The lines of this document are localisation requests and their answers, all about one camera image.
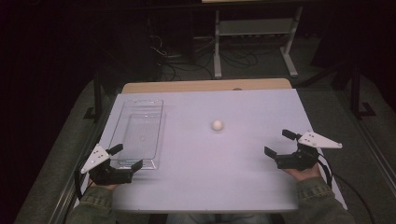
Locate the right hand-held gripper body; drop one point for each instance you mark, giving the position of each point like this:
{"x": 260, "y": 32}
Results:
{"x": 295, "y": 161}

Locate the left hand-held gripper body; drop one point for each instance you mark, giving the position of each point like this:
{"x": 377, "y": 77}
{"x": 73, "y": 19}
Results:
{"x": 109, "y": 175}

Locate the clear plastic tray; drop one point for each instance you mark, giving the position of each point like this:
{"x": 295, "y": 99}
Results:
{"x": 138, "y": 133}

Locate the white ball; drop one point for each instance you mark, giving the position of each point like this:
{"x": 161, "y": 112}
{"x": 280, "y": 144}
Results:
{"x": 217, "y": 125}

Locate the person's left hand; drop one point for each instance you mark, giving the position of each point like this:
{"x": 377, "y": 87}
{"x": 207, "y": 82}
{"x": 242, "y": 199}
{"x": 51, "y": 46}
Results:
{"x": 106, "y": 187}

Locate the person's right hand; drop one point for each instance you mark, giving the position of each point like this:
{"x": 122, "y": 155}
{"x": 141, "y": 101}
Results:
{"x": 305, "y": 174}

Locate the black metal stand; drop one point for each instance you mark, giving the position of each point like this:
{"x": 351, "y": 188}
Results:
{"x": 355, "y": 93}
{"x": 98, "y": 96}

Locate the white metal table frame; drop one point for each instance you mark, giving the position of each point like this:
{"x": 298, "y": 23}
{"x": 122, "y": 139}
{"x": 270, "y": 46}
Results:
{"x": 255, "y": 27}

